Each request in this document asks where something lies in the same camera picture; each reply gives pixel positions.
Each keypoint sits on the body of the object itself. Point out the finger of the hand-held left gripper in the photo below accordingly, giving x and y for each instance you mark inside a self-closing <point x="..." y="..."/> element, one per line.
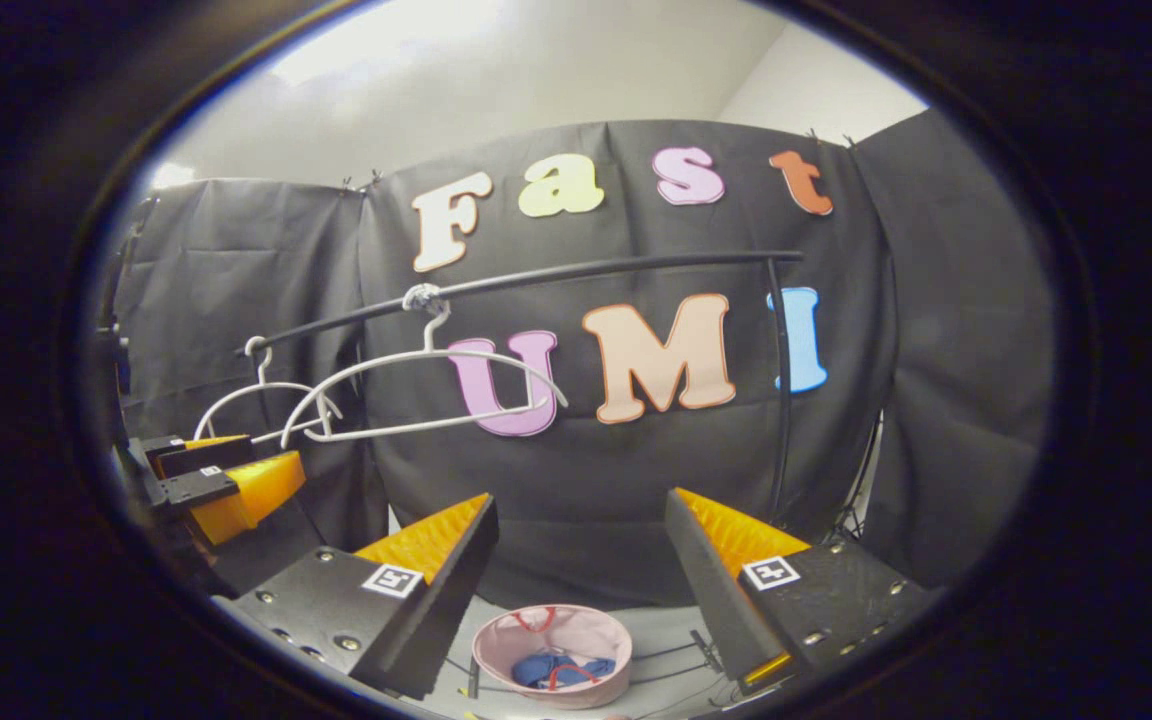
<point x="196" y="487"/>
<point x="196" y="458"/>

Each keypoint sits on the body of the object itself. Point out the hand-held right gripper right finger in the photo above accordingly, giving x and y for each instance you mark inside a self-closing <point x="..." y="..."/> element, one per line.
<point x="706" y="580"/>

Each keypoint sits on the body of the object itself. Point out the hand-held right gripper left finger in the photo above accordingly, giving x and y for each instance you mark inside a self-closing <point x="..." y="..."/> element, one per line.
<point x="436" y="600"/>

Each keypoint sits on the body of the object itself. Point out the pink laundry hamper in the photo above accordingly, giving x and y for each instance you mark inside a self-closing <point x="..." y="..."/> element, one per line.
<point x="586" y="630"/>

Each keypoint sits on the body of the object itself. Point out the white plastic hanger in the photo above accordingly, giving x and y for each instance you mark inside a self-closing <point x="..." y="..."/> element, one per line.
<point x="266" y="388"/>
<point x="406" y="358"/>

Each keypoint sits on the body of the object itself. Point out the black clothes rack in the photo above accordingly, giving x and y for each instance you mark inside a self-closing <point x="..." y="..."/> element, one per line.
<point x="586" y="270"/>

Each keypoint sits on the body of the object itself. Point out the black backdrop stand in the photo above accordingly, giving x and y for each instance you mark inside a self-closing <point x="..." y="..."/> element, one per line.
<point x="861" y="480"/>

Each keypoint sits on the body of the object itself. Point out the black backdrop cloth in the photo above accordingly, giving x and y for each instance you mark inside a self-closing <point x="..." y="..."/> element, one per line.
<point x="236" y="260"/>

